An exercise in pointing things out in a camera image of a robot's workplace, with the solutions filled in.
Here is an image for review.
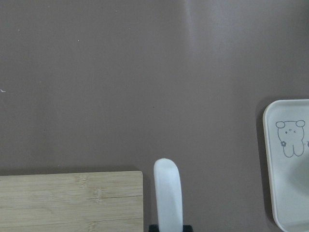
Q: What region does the white ceramic spoon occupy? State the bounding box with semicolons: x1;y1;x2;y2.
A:
154;158;183;232

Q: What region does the bamboo cutting board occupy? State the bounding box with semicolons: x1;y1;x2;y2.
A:
0;171;144;232

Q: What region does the cream rabbit tray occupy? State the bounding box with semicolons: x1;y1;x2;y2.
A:
263;99;309;232

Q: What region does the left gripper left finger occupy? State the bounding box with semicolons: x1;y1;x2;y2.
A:
148;224;159;232

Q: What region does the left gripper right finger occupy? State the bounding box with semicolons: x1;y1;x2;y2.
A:
183;225;194;232

